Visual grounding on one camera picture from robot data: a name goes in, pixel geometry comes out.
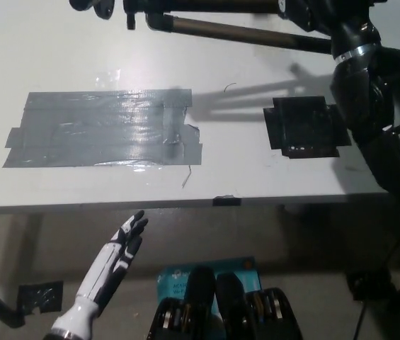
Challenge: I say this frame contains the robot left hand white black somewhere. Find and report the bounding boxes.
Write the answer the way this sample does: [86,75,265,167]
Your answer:
[74,210,149,313]

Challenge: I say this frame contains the bronze black camera tripod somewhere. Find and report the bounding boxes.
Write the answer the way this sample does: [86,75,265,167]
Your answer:
[68,0,333,55]

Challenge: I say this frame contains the robot torso black blocks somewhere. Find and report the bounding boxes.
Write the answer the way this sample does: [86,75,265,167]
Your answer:
[148,266,302,340]

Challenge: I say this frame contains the teal printed box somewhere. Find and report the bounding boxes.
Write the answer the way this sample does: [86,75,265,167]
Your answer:
[156,256,263,311]

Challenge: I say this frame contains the crumpled black tape piece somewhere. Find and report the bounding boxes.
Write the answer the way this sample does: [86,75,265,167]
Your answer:
[17,280,64,315]

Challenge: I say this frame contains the small black tape strip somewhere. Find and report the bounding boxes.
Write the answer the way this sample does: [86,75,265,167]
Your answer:
[212,194,242,208]

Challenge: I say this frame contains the black square tape patch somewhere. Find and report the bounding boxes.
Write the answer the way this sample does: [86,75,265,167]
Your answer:
[263,95,352,159]

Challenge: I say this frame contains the grey duct tape patch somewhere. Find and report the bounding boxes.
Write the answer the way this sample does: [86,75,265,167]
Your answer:
[1,88,203,168]

